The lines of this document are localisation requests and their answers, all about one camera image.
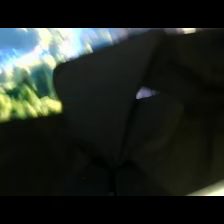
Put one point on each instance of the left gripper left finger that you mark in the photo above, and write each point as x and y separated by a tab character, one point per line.
95	185

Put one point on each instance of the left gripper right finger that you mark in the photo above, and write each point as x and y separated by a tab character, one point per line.
133	183

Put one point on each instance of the black garment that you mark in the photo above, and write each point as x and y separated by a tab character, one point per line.
100	100

